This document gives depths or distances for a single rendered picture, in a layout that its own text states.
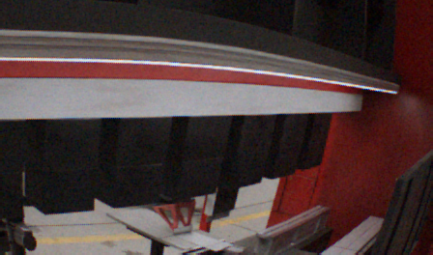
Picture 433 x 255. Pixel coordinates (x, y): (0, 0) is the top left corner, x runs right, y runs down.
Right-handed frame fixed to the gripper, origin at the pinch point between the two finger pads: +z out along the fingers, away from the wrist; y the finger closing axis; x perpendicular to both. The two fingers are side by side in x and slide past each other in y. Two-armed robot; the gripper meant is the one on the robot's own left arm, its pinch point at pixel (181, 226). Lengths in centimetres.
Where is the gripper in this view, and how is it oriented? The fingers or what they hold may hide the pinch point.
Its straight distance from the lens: 151.8
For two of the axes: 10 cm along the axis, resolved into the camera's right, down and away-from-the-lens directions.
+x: -8.2, 2.4, 5.1
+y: 5.3, 0.0, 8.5
